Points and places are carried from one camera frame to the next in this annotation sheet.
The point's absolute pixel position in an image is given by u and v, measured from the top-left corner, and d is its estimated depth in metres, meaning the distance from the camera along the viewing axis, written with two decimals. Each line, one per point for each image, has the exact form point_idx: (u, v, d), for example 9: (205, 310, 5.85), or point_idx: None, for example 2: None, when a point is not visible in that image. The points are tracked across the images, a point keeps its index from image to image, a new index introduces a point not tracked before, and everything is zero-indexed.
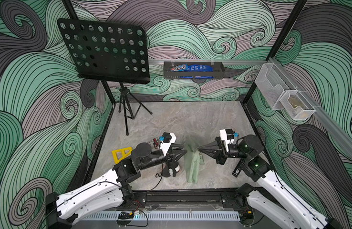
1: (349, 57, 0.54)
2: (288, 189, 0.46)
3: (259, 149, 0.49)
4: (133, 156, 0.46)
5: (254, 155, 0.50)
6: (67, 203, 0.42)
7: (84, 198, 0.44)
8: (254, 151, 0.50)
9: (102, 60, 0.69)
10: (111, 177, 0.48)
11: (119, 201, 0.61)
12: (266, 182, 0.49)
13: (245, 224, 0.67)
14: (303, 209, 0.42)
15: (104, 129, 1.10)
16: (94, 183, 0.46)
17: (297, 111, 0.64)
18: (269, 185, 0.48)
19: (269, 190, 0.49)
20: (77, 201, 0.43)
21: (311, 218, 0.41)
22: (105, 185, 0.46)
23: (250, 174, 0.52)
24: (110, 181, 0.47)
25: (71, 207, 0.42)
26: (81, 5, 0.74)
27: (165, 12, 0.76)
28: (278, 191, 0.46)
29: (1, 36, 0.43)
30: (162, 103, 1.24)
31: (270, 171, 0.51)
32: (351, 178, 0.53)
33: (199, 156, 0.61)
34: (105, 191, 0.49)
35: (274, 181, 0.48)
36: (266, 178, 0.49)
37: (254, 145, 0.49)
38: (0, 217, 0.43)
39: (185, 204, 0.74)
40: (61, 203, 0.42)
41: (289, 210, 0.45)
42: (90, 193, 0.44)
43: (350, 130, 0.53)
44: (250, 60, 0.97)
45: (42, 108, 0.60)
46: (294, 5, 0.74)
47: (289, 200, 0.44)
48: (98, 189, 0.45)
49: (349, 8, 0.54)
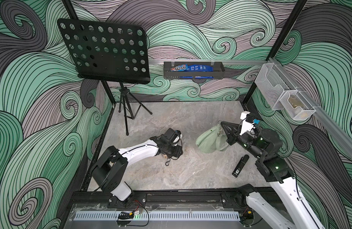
1: (349, 56, 0.54)
2: (304, 202, 0.41)
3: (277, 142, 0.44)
4: (170, 133, 0.68)
5: (271, 150, 0.45)
6: (128, 154, 0.48)
7: (139, 154, 0.53)
8: (272, 145, 0.44)
9: (102, 61, 0.70)
10: (151, 142, 0.60)
11: (127, 193, 0.63)
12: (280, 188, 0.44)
13: (245, 224, 0.67)
14: (314, 227, 0.38)
15: (104, 129, 1.10)
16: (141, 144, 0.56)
17: (297, 111, 0.64)
18: (282, 191, 0.43)
19: (280, 195, 0.45)
20: (135, 154, 0.50)
21: None
22: (150, 147, 0.57)
23: (266, 174, 0.46)
24: (152, 144, 0.59)
25: (131, 157, 0.48)
26: (81, 5, 0.74)
27: (165, 12, 0.76)
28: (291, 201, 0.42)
29: (1, 36, 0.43)
30: (161, 103, 1.24)
31: (289, 178, 0.44)
32: (350, 177, 0.53)
33: (218, 128, 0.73)
34: (148, 152, 0.57)
35: (291, 189, 0.43)
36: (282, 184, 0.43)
37: (270, 138, 0.45)
38: (0, 217, 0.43)
39: (185, 204, 0.74)
40: (124, 152, 0.48)
41: (297, 223, 0.41)
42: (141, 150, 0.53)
43: (351, 130, 0.53)
44: (249, 60, 0.97)
45: (42, 108, 0.60)
46: (294, 5, 0.74)
47: (301, 213, 0.40)
48: (146, 149, 0.55)
49: (349, 8, 0.54)
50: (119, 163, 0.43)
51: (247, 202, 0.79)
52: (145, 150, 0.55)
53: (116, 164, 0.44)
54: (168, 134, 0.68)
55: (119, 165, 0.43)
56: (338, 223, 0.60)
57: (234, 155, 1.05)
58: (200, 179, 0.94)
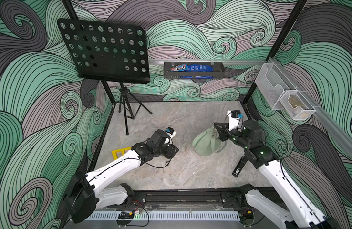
1: (349, 56, 0.54)
2: (289, 181, 0.44)
3: (258, 129, 0.51)
4: (157, 136, 0.59)
5: (254, 137, 0.51)
6: (98, 178, 0.43)
7: (113, 174, 0.46)
8: (253, 132, 0.52)
9: (102, 61, 0.70)
10: (132, 154, 0.53)
11: (124, 195, 0.62)
12: (269, 172, 0.47)
13: (245, 224, 0.67)
14: (301, 202, 0.41)
15: (104, 129, 1.10)
16: (118, 161, 0.49)
17: (297, 111, 0.64)
18: (269, 173, 0.47)
19: (269, 180, 0.48)
20: (108, 176, 0.44)
21: (307, 212, 0.39)
22: (129, 162, 0.50)
23: (253, 161, 0.50)
24: (133, 157, 0.52)
25: (103, 181, 0.43)
26: (80, 5, 0.74)
27: (165, 12, 0.76)
28: (279, 182, 0.45)
29: (1, 36, 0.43)
30: (161, 103, 1.24)
31: (274, 161, 0.48)
32: (351, 177, 0.53)
33: (212, 129, 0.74)
34: (127, 168, 0.51)
35: (277, 170, 0.46)
36: (268, 167, 0.47)
37: (252, 126, 0.52)
38: (0, 217, 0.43)
39: (185, 204, 0.74)
40: (92, 178, 0.42)
41: (286, 202, 0.44)
42: (118, 169, 0.47)
43: (351, 131, 0.53)
44: (249, 60, 0.97)
45: (42, 107, 0.60)
46: (294, 5, 0.74)
47: (289, 191, 0.43)
48: (123, 165, 0.49)
49: (349, 7, 0.54)
50: (88, 191, 0.39)
51: (246, 201, 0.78)
52: (122, 167, 0.48)
53: (82, 193, 0.38)
54: (154, 139, 0.59)
55: (87, 193, 0.39)
56: (338, 223, 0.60)
57: (234, 155, 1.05)
58: (200, 179, 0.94)
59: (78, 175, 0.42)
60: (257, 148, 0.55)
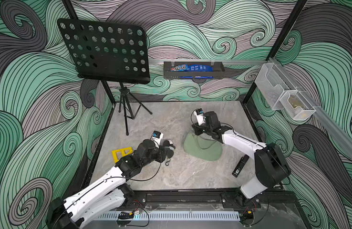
1: (349, 56, 0.54)
2: (241, 136, 0.58)
3: (212, 113, 0.69)
4: (141, 150, 0.54)
5: (211, 120, 0.71)
6: (77, 203, 0.42)
7: (95, 196, 0.45)
8: (209, 117, 0.71)
9: (102, 61, 0.70)
10: (116, 172, 0.50)
11: (121, 199, 0.61)
12: (226, 137, 0.62)
13: (245, 224, 0.67)
14: (249, 142, 0.53)
15: (104, 129, 1.11)
16: (99, 181, 0.47)
17: (297, 111, 0.64)
18: (227, 136, 0.61)
19: (231, 143, 0.61)
20: (88, 200, 0.43)
21: (254, 145, 0.51)
22: (111, 181, 0.48)
23: (217, 138, 0.66)
24: (116, 176, 0.49)
25: (81, 207, 0.42)
26: (81, 5, 0.74)
27: (165, 12, 0.76)
28: (234, 139, 0.58)
29: (1, 36, 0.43)
30: (161, 103, 1.24)
31: (228, 128, 0.66)
32: (351, 178, 0.53)
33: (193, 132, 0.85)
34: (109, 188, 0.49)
35: (231, 132, 0.62)
36: (225, 133, 0.63)
37: (209, 113, 0.71)
38: (0, 217, 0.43)
39: (185, 204, 0.74)
40: (69, 204, 0.41)
41: (243, 149, 0.55)
42: (99, 191, 0.45)
43: (351, 131, 0.53)
44: (249, 60, 0.97)
45: (42, 107, 0.60)
46: (294, 5, 0.74)
47: (242, 140, 0.55)
48: (106, 185, 0.47)
49: (349, 7, 0.54)
50: (67, 219, 0.38)
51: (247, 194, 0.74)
52: (104, 186, 0.47)
53: (60, 222, 0.38)
54: (139, 152, 0.55)
55: (65, 222, 0.38)
56: (338, 223, 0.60)
57: (234, 155, 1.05)
58: (200, 179, 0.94)
59: (56, 202, 0.41)
60: (218, 128, 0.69)
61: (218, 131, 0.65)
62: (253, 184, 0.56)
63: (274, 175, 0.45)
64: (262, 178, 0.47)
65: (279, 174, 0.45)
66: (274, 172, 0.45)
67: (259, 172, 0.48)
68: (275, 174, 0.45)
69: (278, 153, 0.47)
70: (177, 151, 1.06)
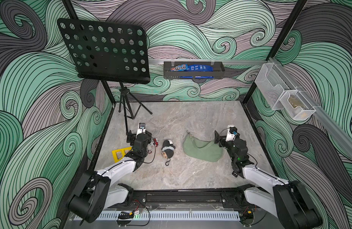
1: (349, 57, 0.53)
2: (262, 171, 0.56)
3: (242, 146, 0.64)
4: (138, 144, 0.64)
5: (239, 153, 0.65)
6: (108, 173, 0.48)
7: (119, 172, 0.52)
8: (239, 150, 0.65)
9: (102, 60, 0.69)
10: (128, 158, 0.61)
11: (125, 192, 0.62)
12: (246, 170, 0.60)
13: (245, 224, 0.67)
14: (272, 178, 0.50)
15: (104, 129, 1.10)
16: (119, 162, 0.56)
17: (297, 111, 0.64)
18: (248, 171, 0.59)
19: (252, 178, 0.58)
20: (115, 171, 0.50)
21: (277, 182, 0.48)
22: (129, 163, 0.58)
23: (237, 171, 0.65)
24: (130, 160, 0.60)
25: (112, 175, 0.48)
26: (81, 5, 0.74)
27: (165, 12, 0.76)
28: (253, 172, 0.57)
29: (1, 36, 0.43)
30: (161, 103, 1.24)
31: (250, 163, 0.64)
32: (351, 177, 0.53)
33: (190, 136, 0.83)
34: (127, 169, 0.58)
35: (252, 167, 0.61)
36: (245, 167, 0.61)
37: (239, 144, 0.65)
38: (0, 217, 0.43)
39: (185, 204, 0.74)
40: (103, 172, 0.47)
41: (265, 187, 0.51)
42: (121, 168, 0.53)
43: (351, 131, 0.53)
44: (250, 60, 0.97)
45: (42, 108, 0.60)
46: (294, 5, 0.74)
47: (263, 175, 0.53)
48: (124, 165, 0.55)
49: (349, 7, 0.54)
50: (104, 180, 0.43)
51: (251, 201, 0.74)
52: (125, 167, 0.56)
53: (99, 184, 0.42)
54: (137, 146, 0.65)
55: (102, 183, 0.42)
56: (338, 223, 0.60)
57: None
58: (200, 179, 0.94)
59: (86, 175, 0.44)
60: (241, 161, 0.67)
61: (239, 165, 0.64)
62: (264, 203, 0.53)
63: (299, 220, 0.40)
64: (285, 221, 0.42)
65: (305, 222, 0.40)
66: (299, 217, 0.40)
67: (281, 212, 0.43)
68: (302, 219, 0.40)
69: (304, 194, 0.42)
70: (177, 151, 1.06)
